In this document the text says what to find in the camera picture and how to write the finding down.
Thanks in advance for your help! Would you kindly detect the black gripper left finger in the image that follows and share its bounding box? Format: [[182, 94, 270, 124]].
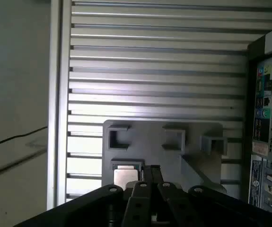
[[14, 165, 152, 227]]

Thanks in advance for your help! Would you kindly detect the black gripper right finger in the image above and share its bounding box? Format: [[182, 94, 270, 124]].
[[151, 165, 272, 227]]

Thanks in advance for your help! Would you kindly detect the silver CPU plate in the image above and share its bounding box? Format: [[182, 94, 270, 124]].
[[113, 165, 141, 190]]

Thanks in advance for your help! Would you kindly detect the grey plastic parts rack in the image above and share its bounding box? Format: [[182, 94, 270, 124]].
[[102, 120, 228, 193]]

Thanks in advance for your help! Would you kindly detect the thin black floor cable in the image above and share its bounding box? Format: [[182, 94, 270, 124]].
[[0, 126, 48, 149]]

